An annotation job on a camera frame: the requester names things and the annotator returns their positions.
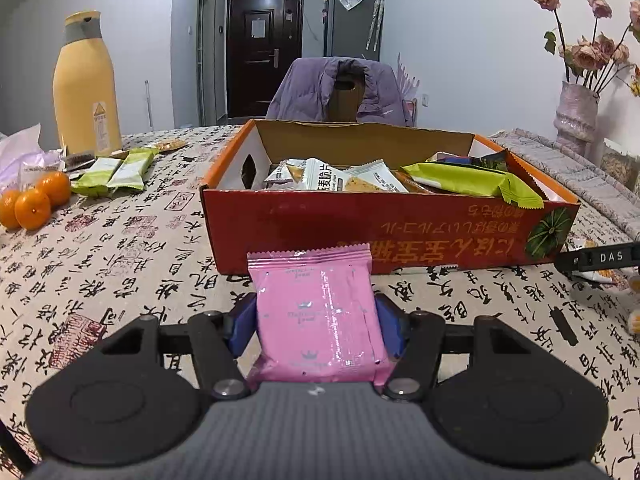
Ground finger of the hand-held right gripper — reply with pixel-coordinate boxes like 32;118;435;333
554;241;640;278

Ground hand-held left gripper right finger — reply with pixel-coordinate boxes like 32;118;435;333
375;292;546;403

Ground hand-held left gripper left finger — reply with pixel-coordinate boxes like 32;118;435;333
93;292;260;402

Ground white orange snack packet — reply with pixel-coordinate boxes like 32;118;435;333
570;239;621;285

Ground pink snack packet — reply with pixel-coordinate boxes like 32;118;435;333
246;242;393;390

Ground red cardboard box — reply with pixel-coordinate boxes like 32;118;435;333
199;119;582;276

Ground dark blue snack packet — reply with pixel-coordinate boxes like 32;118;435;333
439;151;510;172

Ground lime green snack packet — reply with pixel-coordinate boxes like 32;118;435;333
401;162;545;209

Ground white cracker snack packet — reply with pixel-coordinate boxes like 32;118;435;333
342;159;410;194

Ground silver snack packet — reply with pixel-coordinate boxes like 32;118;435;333
263;159;307;192

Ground large white snack packet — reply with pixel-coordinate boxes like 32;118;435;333
301;158;352;192

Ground grey quilted cloth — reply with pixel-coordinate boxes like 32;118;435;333
487;129;640;241

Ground glass jar of grains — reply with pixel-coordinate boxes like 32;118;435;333
600;138;640;193

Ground pink ceramic vase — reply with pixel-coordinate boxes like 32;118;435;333
554;80;601;157

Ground dried pink roses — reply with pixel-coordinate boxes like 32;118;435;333
530;0;640;96

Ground wooden chair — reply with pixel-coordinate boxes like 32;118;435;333
327;62;366;122

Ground orange mandarin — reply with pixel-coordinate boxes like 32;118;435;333
14;188;52;231
35;170;72;207
0;189;23;231

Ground purple jacket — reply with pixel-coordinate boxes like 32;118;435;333
266;56;408;127

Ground pale pink spiky object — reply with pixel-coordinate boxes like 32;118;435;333
395;52;422;127

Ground dark entrance door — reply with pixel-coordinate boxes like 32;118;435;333
226;0;304;118

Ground white labelled pouch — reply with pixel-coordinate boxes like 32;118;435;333
20;162;63;191

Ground grey interior door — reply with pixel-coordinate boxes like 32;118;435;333
196;0;218;127

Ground yellow thermos jug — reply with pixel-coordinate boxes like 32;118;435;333
52;10;123;158

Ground white plastic bag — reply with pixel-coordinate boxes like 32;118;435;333
0;124;63;196

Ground grey refrigerator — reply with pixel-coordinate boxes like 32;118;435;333
324;0;385;61

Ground folded white umbrella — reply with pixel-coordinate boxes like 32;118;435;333
366;0;386;51

